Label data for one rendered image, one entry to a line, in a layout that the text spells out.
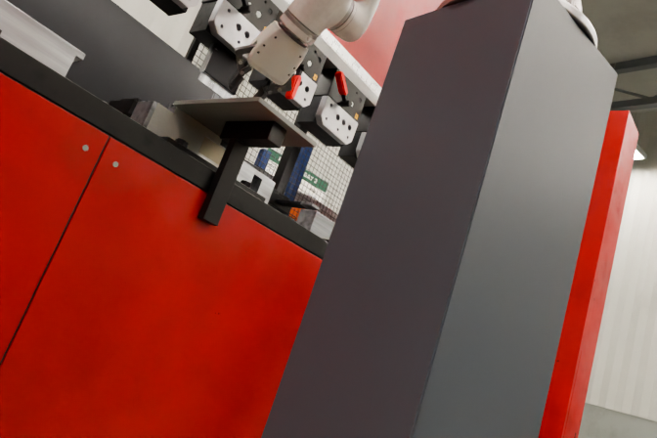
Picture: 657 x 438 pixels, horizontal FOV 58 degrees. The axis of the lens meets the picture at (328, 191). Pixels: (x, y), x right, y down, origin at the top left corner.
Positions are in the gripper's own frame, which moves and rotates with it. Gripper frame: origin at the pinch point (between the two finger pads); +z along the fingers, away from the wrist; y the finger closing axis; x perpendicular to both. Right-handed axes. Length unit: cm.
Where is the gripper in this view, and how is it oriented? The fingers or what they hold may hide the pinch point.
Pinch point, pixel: (246, 90)
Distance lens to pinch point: 128.6
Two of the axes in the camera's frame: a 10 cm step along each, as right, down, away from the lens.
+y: -7.1, -4.4, -5.5
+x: 2.6, 5.7, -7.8
